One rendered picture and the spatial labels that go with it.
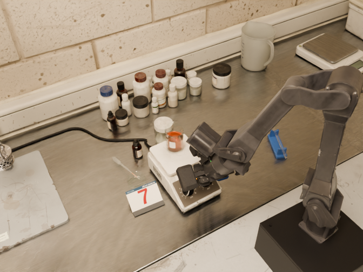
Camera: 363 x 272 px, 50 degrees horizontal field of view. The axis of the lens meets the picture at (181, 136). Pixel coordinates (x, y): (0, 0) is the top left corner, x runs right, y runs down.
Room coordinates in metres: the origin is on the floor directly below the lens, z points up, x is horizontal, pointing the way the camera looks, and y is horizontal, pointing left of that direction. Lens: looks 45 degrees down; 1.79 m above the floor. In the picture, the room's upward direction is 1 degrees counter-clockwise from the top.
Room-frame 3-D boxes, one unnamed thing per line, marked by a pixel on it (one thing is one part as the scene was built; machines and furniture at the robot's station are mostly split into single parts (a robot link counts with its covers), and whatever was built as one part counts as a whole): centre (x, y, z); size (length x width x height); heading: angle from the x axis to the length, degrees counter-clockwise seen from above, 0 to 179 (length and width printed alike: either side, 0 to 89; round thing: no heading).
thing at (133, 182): (0.72, 0.13, 0.91); 0.06 x 0.06 x 0.02
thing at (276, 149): (0.85, -0.30, 0.92); 0.10 x 0.03 x 0.04; 6
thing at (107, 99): (1.02, 0.24, 0.96); 0.06 x 0.06 x 0.11
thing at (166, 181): (0.73, 0.00, 0.94); 0.22 x 0.13 x 0.08; 31
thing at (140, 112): (1.03, 0.14, 0.93); 0.05 x 0.05 x 0.06
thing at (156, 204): (0.65, 0.10, 0.92); 0.09 x 0.06 x 0.04; 115
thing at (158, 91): (1.07, 0.07, 0.94); 0.05 x 0.05 x 0.09
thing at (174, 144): (0.78, 0.02, 1.02); 0.06 x 0.05 x 0.08; 13
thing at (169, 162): (0.75, 0.01, 0.98); 0.12 x 0.12 x 0.01; 31
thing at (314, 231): (0.49, -0.31, 1.04); 0.07 x 0.07 x 0.06; 37
